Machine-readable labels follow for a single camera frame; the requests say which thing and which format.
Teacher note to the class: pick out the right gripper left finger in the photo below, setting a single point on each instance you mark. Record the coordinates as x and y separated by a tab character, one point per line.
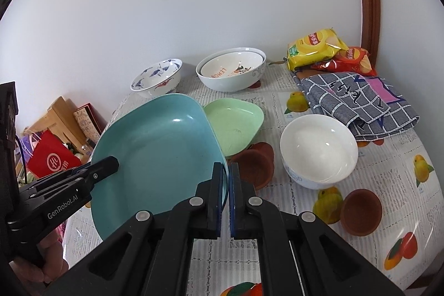
150	253

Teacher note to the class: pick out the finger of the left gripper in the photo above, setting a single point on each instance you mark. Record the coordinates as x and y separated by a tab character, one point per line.
89	173

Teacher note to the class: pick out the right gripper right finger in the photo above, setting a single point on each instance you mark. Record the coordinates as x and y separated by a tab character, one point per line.
300	254

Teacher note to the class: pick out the small brown clay bowl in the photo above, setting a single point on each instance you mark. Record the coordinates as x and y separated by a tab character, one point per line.
361	212

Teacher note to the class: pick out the teal square plate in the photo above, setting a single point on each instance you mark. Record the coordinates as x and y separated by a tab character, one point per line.
165	148

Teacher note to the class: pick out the light green square plate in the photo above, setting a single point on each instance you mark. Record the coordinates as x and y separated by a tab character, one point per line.
234	122

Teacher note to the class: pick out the person's left hand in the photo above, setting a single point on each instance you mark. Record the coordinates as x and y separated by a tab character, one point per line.
34	278

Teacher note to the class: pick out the red paper bag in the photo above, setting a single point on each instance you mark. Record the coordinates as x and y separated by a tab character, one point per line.
51	156

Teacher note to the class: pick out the plain white bowl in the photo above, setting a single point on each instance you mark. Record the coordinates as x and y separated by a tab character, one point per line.
318	151

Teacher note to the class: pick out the blue patterned white bowl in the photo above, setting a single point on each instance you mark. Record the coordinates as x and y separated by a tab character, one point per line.
158	79

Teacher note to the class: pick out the grey checked cloth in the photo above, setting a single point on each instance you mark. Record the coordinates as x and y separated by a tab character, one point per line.
369	107

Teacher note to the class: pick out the large white bowl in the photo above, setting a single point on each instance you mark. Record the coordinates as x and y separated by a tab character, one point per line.
235	83

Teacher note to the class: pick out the lemon print inner bowl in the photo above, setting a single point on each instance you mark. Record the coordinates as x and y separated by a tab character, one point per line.
231	64

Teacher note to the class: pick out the red chips bag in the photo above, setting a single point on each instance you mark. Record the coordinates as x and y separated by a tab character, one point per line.
355	59

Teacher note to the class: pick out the yellow chips bag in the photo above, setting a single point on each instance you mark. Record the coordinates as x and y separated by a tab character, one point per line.
315	47

